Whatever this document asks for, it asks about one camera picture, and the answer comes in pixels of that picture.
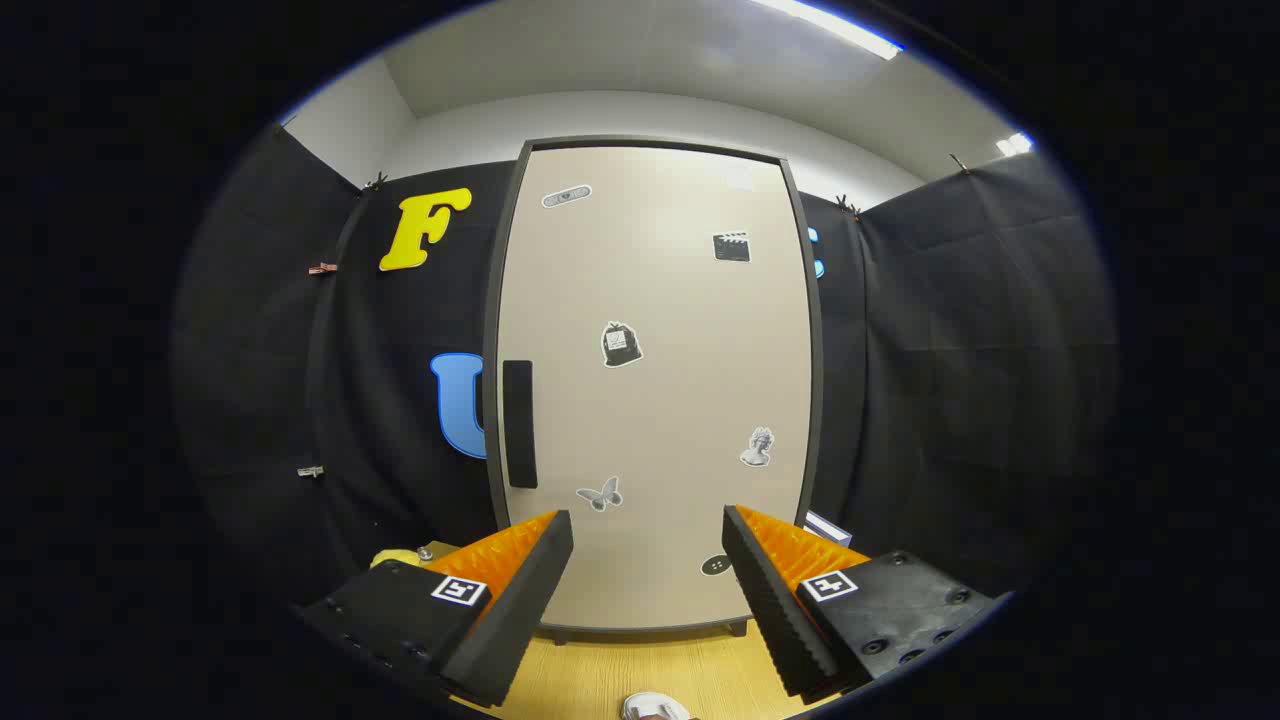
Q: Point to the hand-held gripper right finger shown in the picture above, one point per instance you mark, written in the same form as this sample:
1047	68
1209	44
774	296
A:
770	600

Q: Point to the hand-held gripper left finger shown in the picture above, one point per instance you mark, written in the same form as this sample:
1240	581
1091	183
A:
530	600

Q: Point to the white canvas shoe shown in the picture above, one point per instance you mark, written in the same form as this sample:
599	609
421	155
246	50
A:
655	706

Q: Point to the grey shoe cabinet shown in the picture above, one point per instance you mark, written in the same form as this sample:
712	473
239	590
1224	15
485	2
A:
817	420

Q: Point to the white purple box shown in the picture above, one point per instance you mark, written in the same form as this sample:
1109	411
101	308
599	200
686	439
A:
828	527

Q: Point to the yellow plush pineapple toy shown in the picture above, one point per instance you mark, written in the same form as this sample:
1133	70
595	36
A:
392	556

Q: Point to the black backdrop cloth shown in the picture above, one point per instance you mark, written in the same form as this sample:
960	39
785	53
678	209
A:
950	350

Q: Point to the small ceiling light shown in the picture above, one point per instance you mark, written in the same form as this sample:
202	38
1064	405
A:
1013	144

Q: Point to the long ceiling light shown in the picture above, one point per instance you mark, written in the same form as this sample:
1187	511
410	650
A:
830	25

